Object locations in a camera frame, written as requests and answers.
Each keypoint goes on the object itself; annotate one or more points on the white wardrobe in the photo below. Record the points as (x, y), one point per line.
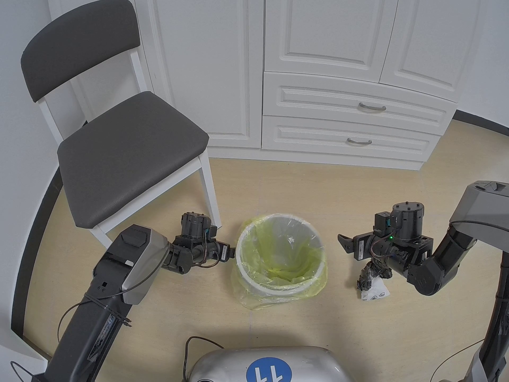
(318, 34)

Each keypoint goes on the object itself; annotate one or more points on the white printed wrapper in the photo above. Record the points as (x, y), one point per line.
(375, 293)

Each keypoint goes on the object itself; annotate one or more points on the pale grey trash bin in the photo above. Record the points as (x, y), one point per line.
(278, 291)

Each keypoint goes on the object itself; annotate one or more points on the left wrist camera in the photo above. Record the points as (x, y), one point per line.
(210, 231)

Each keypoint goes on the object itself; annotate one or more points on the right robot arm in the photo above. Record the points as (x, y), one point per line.
(437, 265)

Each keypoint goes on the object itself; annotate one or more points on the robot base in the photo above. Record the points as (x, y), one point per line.
(270, 366)

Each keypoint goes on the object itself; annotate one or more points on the black plastic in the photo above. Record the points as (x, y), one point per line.
(368, 275)

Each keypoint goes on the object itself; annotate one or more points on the white chair with grey cushions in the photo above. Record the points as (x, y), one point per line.
(131, 141)

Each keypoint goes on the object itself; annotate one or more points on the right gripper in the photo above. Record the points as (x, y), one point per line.
(368, 247)

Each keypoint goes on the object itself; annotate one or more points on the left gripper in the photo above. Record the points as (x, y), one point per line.
(218, 251)

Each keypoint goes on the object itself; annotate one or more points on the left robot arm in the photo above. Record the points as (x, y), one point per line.
(135, 261)

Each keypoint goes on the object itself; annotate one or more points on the yellow plastic bag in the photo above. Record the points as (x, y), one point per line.
(254, 297)

